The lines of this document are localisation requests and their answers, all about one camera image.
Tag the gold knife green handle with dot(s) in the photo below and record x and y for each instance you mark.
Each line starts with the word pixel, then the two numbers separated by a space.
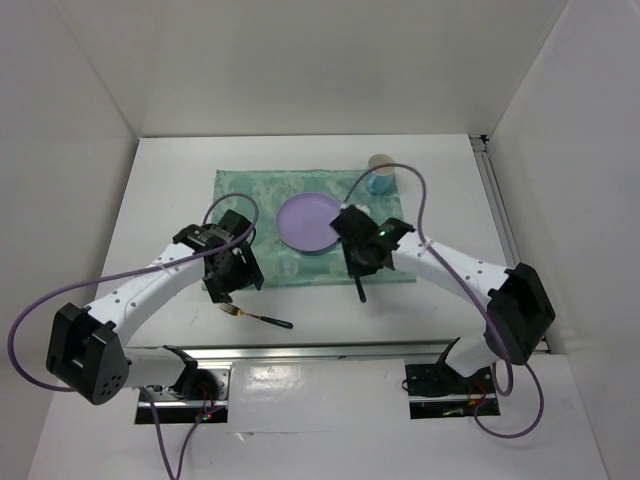
pixel 360 290

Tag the gold fork green handle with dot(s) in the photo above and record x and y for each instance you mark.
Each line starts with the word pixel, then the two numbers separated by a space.
pixel 236 311

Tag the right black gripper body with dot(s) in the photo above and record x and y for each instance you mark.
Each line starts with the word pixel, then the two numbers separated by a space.
pixel 363 266

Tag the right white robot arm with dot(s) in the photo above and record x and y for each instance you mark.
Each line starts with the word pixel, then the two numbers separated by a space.
pixel 513 301

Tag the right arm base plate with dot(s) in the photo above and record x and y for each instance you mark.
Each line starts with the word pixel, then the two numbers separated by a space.
pixel 436 393

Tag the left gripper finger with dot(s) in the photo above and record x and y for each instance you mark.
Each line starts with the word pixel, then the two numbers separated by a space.
pixel 252 273
pixel 217 292

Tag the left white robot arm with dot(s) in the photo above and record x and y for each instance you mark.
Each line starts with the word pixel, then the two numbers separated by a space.
pixel 88 346

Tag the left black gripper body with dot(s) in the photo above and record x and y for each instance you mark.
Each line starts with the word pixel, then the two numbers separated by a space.
pixel 234 268

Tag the lilac plastic plate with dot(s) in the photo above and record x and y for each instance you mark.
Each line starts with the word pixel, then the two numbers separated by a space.
pixel 302 222

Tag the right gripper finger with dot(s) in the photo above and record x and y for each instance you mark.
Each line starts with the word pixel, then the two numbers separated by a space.
pixel 383 259
pixel 351 264

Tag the aluminium rail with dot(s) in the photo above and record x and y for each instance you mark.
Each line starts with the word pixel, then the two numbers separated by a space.
pixel 479 146
pixel 310 350

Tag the right side aluminium rail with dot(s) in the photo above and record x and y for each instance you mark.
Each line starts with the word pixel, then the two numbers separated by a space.
pixel 479 146

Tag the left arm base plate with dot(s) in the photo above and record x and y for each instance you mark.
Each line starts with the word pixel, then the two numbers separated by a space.
pixel 206 399

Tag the light blue mug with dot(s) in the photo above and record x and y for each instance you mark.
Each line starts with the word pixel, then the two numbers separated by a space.
pixel 382 174

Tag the front aluminium rail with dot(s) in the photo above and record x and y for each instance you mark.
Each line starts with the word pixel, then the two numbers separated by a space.
pixel 310 350

